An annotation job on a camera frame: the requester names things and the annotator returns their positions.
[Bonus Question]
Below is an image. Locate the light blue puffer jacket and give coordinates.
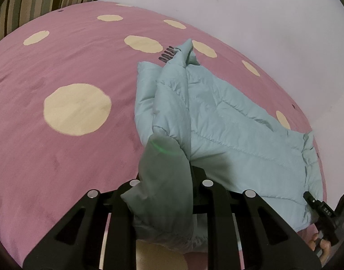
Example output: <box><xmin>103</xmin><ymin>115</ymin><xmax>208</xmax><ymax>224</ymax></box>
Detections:
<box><xmin>122</xmin><ymin>41</ymin><xmax>323</xmax><ymax>253</ymax></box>

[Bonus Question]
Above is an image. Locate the person's right hand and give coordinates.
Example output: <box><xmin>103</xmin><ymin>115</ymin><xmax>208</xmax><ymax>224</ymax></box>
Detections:
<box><xmin>308</xmin><ymin>233</ymin><xmax>331</xmax><ymax>266</ymax></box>

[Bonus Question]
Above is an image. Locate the pink polka dot bedspread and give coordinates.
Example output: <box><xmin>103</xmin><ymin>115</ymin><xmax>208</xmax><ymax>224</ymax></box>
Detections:
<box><xmin>0</xmin><ymin>2</ymin><xmax>311</xmax><ymax>263</ymax></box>

